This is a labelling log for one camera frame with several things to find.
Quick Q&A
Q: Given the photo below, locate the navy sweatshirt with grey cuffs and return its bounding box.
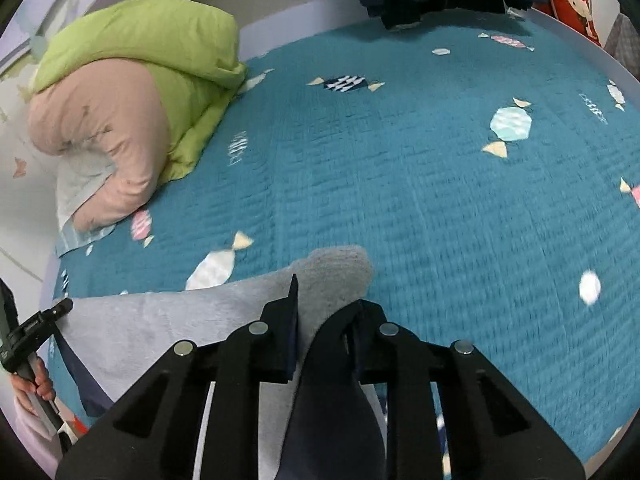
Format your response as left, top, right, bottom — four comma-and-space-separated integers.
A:
47, 245, 391, 480

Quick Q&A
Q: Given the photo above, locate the teal candy print blanket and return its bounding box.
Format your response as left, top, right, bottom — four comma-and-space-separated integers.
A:
50, 22, 640, 480

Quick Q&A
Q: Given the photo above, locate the green and pink duvet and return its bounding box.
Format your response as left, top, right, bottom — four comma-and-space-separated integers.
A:
27, 0, 249, 234

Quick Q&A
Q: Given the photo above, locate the pale blue pillow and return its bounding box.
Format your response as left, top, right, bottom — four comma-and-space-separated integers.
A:
54, 152, 120, 259

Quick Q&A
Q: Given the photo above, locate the person's left hand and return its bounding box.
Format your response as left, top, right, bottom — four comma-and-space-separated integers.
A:
11, 354, 57, 413

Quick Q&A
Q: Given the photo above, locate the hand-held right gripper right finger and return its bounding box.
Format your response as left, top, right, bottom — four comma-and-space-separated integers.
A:
342, 300, 586, 480

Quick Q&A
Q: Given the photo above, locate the red cushion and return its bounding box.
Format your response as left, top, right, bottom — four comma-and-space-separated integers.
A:
542, 0, 604, 49

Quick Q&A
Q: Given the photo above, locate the person's left forearm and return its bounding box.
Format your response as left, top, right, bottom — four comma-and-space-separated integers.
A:
0, 394, 67, 479

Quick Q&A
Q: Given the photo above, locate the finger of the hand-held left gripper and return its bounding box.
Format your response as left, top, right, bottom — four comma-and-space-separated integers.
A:
20, 298, 75, 344

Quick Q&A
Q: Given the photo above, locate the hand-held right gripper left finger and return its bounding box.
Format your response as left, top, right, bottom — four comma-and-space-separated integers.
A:
55, 274, 300, 480

